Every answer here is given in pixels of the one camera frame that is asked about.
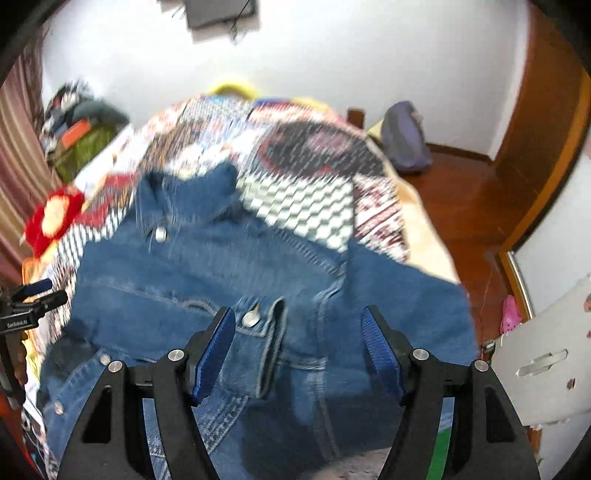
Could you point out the wooden bedpost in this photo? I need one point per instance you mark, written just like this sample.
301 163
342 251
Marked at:
356 119

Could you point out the red flower plush pillow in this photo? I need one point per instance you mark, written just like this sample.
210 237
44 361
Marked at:
53 217

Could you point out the yellow pillow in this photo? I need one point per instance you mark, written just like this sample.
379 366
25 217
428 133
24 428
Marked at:
231 88

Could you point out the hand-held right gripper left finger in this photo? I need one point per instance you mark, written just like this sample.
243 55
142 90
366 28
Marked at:
213 355

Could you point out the blue denim jacket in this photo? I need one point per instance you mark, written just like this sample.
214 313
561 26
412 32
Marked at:
207 258

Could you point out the patchwork printed bedspread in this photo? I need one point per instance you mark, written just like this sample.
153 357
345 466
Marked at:
295 198

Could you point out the striped maroon curtain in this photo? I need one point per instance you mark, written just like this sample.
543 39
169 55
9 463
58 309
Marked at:
21 161

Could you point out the purple backpack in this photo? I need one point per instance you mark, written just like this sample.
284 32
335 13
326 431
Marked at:
406 138

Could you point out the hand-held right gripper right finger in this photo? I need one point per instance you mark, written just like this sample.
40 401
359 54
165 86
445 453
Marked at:
381 350

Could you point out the dark wall frame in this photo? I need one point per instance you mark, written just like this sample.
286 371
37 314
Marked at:
221 11

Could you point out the metal framed panel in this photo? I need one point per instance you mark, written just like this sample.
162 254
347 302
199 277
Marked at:
549 272

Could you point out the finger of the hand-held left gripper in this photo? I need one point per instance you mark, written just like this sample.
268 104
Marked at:
48 302

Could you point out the wooden door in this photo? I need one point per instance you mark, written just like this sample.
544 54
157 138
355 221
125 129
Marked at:
540 138

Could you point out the pink shoe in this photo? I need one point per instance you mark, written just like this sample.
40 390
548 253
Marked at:
510 316

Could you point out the orange box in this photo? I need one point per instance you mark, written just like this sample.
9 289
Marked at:
76 134

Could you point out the grey cloth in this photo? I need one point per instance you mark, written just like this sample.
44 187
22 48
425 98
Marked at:
101 113

